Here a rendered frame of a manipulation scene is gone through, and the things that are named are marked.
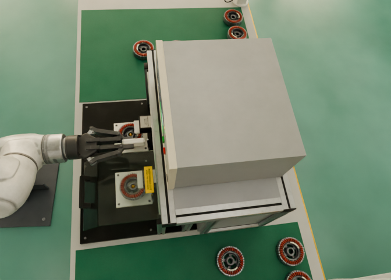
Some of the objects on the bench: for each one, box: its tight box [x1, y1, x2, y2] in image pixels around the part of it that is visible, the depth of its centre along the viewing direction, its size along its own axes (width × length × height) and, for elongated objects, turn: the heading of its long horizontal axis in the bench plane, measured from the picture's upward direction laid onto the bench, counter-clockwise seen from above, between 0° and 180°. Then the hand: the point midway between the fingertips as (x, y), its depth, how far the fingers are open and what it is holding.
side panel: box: [200, 212, 290, 235], centre depth 118 cm, size 28×3×32 cm, turn 95°
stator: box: [133, 40, 154, 60], centre depth 165 cm, size 11×11×4 cm
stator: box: [118, 123, 143, 147], centre depth 140 cm, size 11×11×4 cm
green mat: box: [79, 7, 249, 102], centre depth 170 cm, size 94×61×1 cm, turn 95°
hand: (134, 142), depth 98 cm, fingers closed
